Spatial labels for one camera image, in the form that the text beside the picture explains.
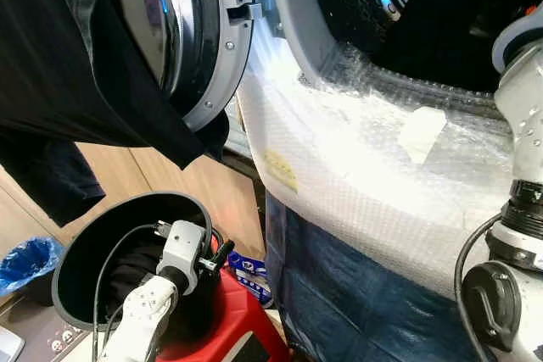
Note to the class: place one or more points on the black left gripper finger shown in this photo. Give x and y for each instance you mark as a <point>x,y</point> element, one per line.
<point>226,248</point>

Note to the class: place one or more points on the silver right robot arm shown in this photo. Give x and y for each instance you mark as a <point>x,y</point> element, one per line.
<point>517,294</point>

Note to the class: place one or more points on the white bubble-wrapped washing machine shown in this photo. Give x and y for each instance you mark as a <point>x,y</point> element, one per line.
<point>365,201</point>

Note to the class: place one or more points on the blue and white package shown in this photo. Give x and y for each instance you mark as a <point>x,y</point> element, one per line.
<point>248,275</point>

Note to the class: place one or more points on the red plastic stool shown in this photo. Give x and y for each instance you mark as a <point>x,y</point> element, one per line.
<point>242,320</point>

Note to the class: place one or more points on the yellow sticker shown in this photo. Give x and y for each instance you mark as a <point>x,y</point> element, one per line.
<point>281,171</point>

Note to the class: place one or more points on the dark blue cloth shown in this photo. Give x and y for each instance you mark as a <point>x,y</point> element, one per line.
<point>339,294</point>

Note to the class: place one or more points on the black round laundry bucket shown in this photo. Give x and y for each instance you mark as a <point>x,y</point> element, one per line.
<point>85,252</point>

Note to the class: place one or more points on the grey power strip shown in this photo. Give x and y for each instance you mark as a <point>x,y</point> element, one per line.
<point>66,343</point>

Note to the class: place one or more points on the blue plastic bag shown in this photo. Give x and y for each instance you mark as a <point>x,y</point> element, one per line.
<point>30,264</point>

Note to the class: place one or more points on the dark navy hanging garment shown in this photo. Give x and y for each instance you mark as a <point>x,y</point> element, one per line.
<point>47,175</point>

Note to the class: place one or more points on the grey round washer door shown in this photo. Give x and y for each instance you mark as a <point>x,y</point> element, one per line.
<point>222,48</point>

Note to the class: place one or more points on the white flat device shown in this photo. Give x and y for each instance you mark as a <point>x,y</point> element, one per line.
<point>8,345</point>

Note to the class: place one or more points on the white tape patch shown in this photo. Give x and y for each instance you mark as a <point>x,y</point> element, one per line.
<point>422,135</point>

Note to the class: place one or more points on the black hanging garment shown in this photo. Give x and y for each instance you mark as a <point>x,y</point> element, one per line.
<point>59,48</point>

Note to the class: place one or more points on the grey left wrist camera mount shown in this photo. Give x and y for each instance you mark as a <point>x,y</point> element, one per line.
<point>182,252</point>

